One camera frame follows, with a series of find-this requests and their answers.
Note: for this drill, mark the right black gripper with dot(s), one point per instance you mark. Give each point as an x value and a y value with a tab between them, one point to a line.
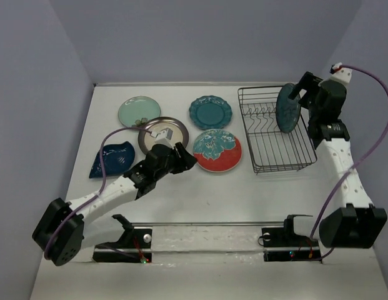
304	100

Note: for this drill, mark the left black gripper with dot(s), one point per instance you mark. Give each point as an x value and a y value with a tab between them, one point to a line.
183	162

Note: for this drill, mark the dark teal speckled plate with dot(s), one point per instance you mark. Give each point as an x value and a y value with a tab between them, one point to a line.
288	110

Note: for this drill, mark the red and teal floral plate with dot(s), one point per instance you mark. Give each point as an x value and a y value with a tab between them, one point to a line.
217	150

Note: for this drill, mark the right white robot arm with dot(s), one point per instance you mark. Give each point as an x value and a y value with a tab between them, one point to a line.
348	217

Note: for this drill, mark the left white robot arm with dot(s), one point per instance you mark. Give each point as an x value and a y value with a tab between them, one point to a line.
62	230

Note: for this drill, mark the navy blue leaf-shaped dish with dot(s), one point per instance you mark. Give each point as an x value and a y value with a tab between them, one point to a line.
118	158

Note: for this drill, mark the cream plate with metallic rim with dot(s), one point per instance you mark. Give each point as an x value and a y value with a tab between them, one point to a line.
180	132

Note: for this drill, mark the light green round plate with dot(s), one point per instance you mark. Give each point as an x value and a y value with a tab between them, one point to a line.
137	111

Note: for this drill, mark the teal scalloped edge plate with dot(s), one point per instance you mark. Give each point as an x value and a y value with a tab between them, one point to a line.
210	112

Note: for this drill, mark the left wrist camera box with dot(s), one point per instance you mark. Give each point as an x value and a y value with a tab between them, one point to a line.
163	137

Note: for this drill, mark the black wire dish rack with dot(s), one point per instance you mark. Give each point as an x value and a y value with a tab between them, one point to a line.
270	149

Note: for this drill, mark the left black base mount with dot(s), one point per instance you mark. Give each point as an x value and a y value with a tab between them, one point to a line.
133	245

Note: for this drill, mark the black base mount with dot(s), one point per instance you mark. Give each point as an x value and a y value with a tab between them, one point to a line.
282	244
133	245

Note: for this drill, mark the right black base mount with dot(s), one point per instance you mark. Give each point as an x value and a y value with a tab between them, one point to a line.
282	244

